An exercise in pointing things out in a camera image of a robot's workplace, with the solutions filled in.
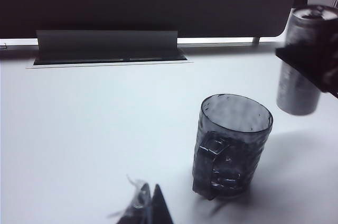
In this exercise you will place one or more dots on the grey divider support post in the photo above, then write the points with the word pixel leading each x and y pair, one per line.
pixel 256 40

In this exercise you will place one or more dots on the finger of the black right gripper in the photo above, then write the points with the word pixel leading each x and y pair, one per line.
pixel 314 68

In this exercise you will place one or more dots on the silver metal drink can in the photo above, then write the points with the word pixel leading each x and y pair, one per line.
pixel 295 94

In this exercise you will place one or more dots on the small desk edge clip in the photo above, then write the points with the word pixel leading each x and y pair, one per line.
pixel 3 47

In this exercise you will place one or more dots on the dark textured glass mug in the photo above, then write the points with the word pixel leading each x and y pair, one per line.
pixel 229 155

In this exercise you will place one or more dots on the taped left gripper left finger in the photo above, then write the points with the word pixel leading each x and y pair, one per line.
pixel 137 208

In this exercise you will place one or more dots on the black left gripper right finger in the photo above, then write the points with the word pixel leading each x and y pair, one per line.
pixel 159 210

